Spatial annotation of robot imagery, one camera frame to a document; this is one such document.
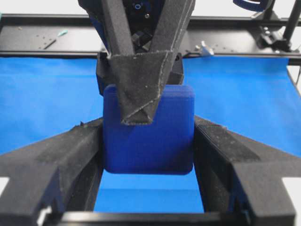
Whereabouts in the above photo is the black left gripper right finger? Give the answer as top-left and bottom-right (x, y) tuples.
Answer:
(193, 117), (301, 226)

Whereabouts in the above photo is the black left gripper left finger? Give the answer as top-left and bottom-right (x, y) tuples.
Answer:
(0, 118), (103, 226)

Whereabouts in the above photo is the blue table cloth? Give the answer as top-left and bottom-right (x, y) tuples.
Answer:
(0, 56), (301, 213)

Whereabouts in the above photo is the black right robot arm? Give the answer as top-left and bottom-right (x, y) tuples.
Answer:
(79, 0), (195, 125)

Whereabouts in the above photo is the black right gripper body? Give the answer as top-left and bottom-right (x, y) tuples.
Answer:
(77, 0), (196, 55)

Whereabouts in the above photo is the black metal side table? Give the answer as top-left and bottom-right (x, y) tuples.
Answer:
(0, 25), (301, 60)

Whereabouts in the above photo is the black aluminium frame rail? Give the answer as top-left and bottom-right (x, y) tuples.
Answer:
(0, 14), (288, 26)

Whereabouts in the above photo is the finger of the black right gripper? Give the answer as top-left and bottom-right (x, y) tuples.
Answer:
(100, 0), (135, 59)
(110, 0), (196, 127)

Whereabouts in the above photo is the blue block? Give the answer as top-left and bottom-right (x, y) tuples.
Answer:
(103, 85), (195, 175)

